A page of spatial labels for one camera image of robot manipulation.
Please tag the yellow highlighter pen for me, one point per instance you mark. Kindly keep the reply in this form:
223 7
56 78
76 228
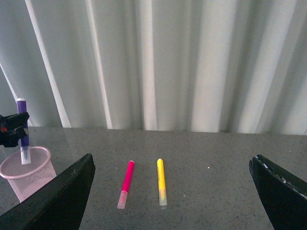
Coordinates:
161 183

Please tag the purple highlighter pen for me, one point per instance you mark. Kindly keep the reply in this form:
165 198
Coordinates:
24 142

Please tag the white pleated curtain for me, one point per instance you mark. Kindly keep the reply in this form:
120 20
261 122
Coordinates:
193 65

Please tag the pink mesh pen cup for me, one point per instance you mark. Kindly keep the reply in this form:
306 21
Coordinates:
26 179

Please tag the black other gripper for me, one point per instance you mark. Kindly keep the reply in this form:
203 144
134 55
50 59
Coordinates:
13 128

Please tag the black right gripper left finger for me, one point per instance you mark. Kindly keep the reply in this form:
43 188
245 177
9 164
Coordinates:
59 205

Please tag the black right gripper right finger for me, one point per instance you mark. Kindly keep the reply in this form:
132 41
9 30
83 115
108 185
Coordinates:
283 195

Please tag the pink highlighter pen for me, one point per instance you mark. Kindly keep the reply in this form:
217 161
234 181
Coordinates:
126 185

